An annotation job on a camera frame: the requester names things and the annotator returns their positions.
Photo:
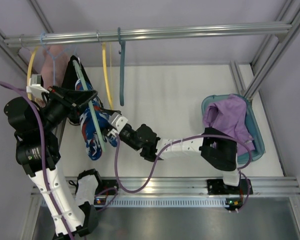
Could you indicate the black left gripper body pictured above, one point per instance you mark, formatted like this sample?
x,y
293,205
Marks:
x,y
65,99

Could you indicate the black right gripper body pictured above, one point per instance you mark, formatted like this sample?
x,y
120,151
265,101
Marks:
x,y
110,131

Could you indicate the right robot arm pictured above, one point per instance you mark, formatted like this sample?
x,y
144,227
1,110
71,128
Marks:
x,y
215,147

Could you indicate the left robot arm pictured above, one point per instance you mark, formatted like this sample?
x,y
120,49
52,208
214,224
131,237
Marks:
x,y
37,151

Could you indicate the yellow plastic hanger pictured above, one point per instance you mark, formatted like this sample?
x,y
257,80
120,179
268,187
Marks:
x,y
105,74
29,72

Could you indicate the teal plastic hanger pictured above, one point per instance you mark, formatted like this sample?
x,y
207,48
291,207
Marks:
x,y
122,53

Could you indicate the black garment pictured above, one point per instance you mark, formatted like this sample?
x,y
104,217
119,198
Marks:
x,y
69,82

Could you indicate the pink garment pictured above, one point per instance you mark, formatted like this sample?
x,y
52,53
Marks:
x,y
50,67

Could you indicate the purple garment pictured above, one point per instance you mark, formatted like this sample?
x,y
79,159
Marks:
x,y
228,116

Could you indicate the teal plastic basket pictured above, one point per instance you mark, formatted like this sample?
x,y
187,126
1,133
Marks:
x,y
250,123

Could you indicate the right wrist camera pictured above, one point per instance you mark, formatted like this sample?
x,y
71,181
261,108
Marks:
x,y
117,121

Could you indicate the slotted cable duct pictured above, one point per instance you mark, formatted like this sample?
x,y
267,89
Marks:
x,y
165,202

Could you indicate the aluminium hanging rail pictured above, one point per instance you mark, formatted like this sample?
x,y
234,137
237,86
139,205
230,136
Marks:
x,y
89,37

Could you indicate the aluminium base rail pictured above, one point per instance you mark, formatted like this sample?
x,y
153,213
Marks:
x,y
198,187

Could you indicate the aluminium frame post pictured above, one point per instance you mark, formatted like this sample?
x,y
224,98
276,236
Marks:
x,y
269,53

